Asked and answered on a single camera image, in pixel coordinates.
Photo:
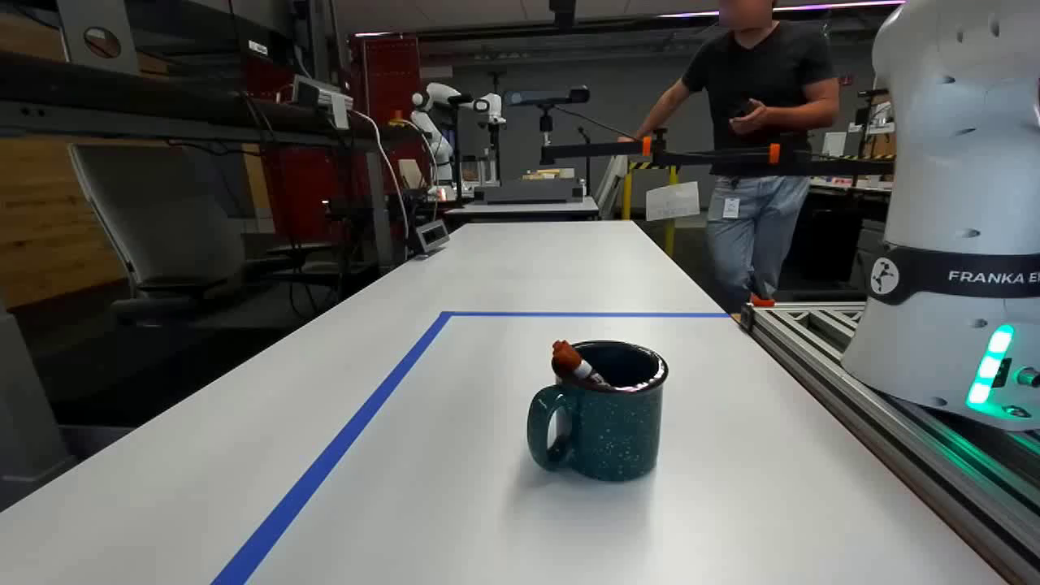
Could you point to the black metal shelf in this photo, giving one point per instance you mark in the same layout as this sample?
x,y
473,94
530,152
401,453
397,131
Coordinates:
x,y
131,101

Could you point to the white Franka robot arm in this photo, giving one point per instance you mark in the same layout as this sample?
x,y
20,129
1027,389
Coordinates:
x,y
955,165

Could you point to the blue tape line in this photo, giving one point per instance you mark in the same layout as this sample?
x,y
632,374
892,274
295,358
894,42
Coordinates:
x,y
360,417

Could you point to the red metal cabinet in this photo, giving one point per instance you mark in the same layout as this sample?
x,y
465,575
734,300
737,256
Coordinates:
x,y
297,182

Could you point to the person in black t-shirt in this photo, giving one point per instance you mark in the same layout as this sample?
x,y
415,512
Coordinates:
x,y
757,76

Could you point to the small grey tabletop device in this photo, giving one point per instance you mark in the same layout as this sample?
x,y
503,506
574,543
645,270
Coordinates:
x,y
431,234

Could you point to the white box on shelf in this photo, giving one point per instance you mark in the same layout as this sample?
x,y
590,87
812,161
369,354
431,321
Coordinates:
x,y
325,98

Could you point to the dark green speckled mug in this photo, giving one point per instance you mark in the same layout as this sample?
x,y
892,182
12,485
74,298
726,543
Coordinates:
x,y
607,432

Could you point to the small white background robot arm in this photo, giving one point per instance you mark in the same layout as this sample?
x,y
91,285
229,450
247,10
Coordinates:
x,y
438,133

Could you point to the white paper sign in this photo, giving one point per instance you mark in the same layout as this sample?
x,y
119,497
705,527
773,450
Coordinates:
x,y
675,203

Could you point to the red dry-erase marker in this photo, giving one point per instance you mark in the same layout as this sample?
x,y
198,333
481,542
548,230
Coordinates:
x,y
567,358

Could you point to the aluminium rail mounting frame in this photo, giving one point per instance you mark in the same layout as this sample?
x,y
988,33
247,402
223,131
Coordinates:
x,y
930,466

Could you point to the black boom pole orange clamps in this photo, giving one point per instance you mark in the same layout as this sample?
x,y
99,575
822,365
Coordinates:
x,y
703,158

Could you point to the grey chair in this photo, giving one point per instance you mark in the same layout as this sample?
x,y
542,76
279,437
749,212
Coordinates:
x,y
165,216

